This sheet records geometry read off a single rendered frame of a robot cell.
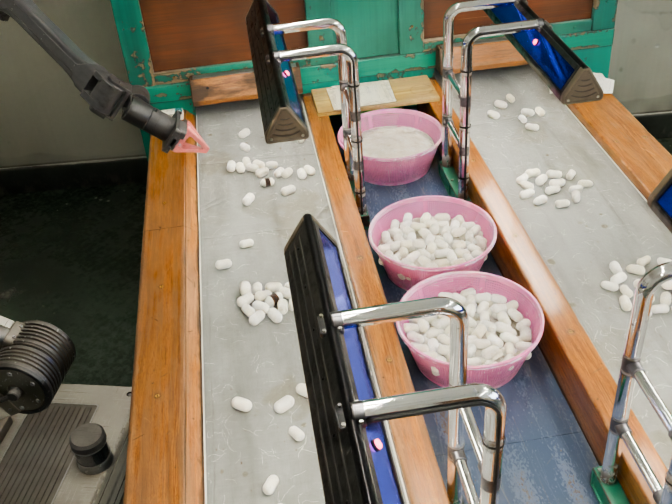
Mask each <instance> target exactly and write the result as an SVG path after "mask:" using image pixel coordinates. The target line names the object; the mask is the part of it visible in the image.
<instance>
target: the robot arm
mask: <svg viewBox="0 0 672 504"><path fill-rule="evenodd" d="M10 17H11V18H13V19H14V20H15V21H16V22H17V23H18V24H19V25H20V26H21V27H22V28H23V29H24V30H25V31H26V32H27V33H28V34H29V35H30V36H31V37H32V38H33V39H34V40H35V41H36V42H37V43H38V44H39V45H40V46H41V47H42V48H43V49H44V50H45V51H46V52H47V53H48V54H49V55H50V56H51V57H52V58H53V59H54V60H55V61H56V62H57V63H58V64H59V65H60V66H61V67H62V68H63V70H64V71H65V72H66V73H67V74H68V75H69V77H70V78H71V80H72V81H73V83H74V85H75V87H76V88H77V89H78V90H79V91H80V92H81V94H80V96H81V97H82V98H83V99H84V100H85V101H86V102H87V103H88V104H89V105H90V106H89V109H90V111H91V112H93V113H94V114H96V115H98V116H99V117H101V118H103V119H104V118H105V117H106V118H108V119H109V120H111V121H113V119H114V118H115V116H116V115H117V113H118V112H119V110H120V109H121V107H122V115H121V119H122V120H124V121H126V122H128V123H130V124H132V125H134V126H136V127H138V128H140V129H141V130H143V131H145V132H147V133H149V134H151V135H153V136H155V137H157V138H158V139H160V140H162V151H163V152H165V153H168V152H169V150H171V151H173V152H196V153H207V152H208V151H209V149H210V148H209V146H208V145H207V144H206V143H205V141H204V140H203V139H202V138H201V136H200V135H199V133H198V132H197V131H196V129H195V128H194V126H193V125H192V124H191V122H190V121H188V120H186V119H184V121H182V120H180V118H181V114H182V112H181V111H179V110H176V111H175V113H174V114H173V116H170V115H168V114H166V113H164V112H162V111H161V110H159V109H157V108H155V107H153V106H151V105H150V94H149V92H148V90H147V89H146V88H145V87H143V86H141V85H131V84H129V83H127V82H126V83H125V82H124V81H122V80H120V79H119V78H117V77H115V76H114V75H113V74H111V73H109V72H108V71H107V70H106V69H105V68H104V67H103V66H100V65H99V64H97V63H95V62H94V61H93V60H91V59H90V58H89V57H88V56H87V55H86V54H85V53H84V52H83V51H82V50H81V49H80V48H79V47H78V46H77V45H76V44H75V43H74V42H73V41H72V40H71V39H70V38H69V37H68V36H67V35H66V34H65V33H64V32H63V31H62V30H61V29H60V28H58V27H57V26H56V25H55V24H54V23H53V22H52V21H51V20H50V19H49V18H48V17H47V16H46V15H45V14H44V13H43V12H42V11H41V10H40V9H39V8H38V7H37V5H36V4H35V3H34V2H33V0H0V20H1V21H8V20H9V18H10ZM189 137H192V138H193V139H194V140H195V141H196V142H197V143H199V144H200V145H201V147H199V146H195V145H192V144H189V143H186V142H185V141H186V139H187V138H189Z"/></svg>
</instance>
